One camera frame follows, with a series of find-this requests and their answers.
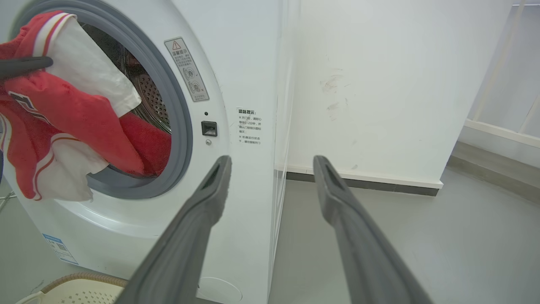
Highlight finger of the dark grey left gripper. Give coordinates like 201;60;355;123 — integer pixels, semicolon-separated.
114;155;232;304

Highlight dark grey pointed right gripper left finger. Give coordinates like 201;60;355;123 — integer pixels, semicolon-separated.
0;56;54;80

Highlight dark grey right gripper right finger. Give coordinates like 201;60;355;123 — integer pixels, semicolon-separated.
313;155;434;304

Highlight red and white jersey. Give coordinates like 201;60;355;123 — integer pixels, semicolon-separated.
0;11;146;201

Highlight cream plastic laundry basket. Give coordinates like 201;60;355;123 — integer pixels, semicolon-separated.
15;272;129;304

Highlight white front-load washing machine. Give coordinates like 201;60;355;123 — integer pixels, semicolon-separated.
0;0;301;304

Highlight red towel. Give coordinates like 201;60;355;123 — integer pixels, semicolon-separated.
119;111;172;178

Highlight white window frame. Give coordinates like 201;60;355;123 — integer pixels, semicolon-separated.
463;0;540;149

